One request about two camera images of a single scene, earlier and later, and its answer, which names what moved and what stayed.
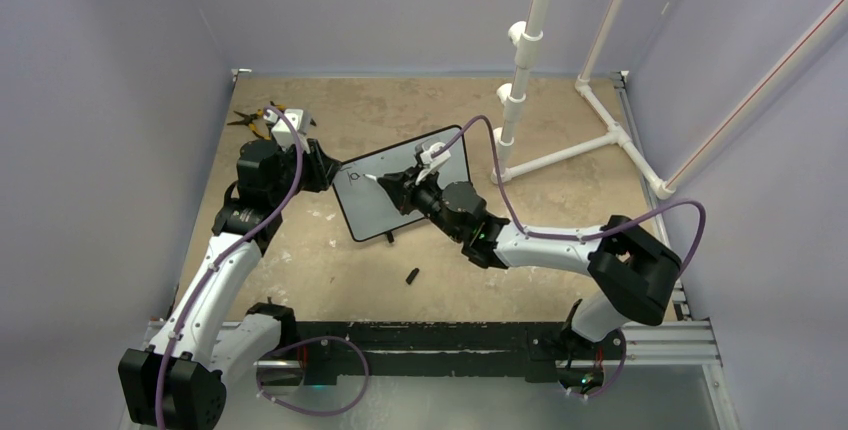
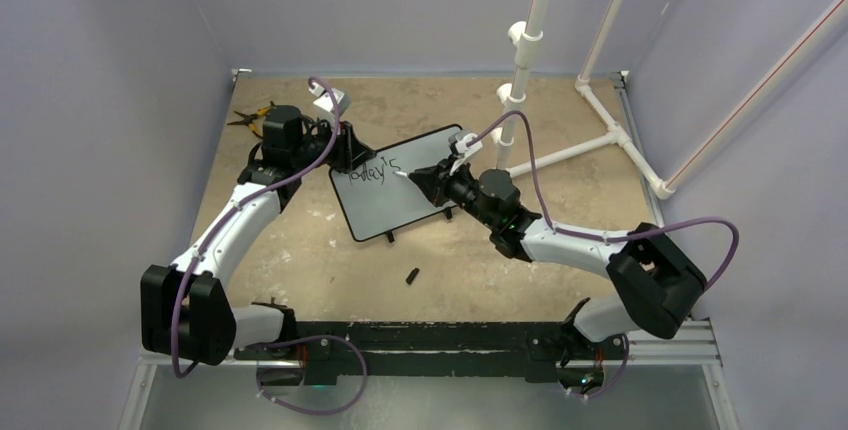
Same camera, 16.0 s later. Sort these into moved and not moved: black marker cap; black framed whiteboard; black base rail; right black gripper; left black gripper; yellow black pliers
Moved: right black gripper; left black gripper
Not moved: black framed whiteboard; yellow black pliers; black base rail; black marker cap
